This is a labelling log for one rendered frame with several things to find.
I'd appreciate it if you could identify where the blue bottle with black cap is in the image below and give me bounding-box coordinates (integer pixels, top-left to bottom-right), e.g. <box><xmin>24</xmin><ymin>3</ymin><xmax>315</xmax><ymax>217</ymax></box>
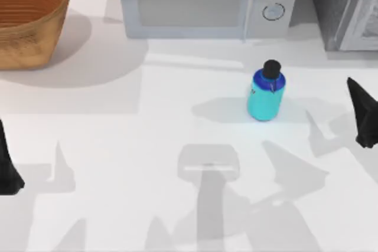
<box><xmin>246</xmin><ymin>60</ymin><xmax>286</xmax><ymax>122</ymax></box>

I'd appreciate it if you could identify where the microwave oven knob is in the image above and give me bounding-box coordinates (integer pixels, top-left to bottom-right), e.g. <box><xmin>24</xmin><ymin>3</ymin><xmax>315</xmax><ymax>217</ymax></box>
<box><xmin>262</xmin><ymin>2</ymin><xmax>286</xmax><ymax>22</ymax></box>

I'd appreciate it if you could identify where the pale microwave oven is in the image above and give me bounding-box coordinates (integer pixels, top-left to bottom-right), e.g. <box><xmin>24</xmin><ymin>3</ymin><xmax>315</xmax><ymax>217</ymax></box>
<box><xmin>115</xmin><ymin>0</ymin><xmax>304</xmax><ymax>43</ymax></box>

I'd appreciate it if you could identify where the brown woven basket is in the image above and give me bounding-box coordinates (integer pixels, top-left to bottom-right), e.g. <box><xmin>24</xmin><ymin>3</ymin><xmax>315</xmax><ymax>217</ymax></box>
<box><xmin>0</xmin><ymin>0</ymin><xmax>71</xmax><ymax>71</ymax></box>

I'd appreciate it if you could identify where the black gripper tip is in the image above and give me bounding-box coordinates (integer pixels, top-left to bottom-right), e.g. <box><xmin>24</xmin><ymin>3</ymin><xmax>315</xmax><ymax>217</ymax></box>
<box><xmin>0</xmin><ymin>119</ymin><xmax>25</xmax><ymax>196</ymax></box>

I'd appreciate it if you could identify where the microwave oven door handle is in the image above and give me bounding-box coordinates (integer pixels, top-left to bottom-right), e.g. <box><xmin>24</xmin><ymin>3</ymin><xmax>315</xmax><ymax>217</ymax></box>
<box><xmin>242</xmin><ymin>0</ymin><xmax>256</xmax><ymax>43</ymax></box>

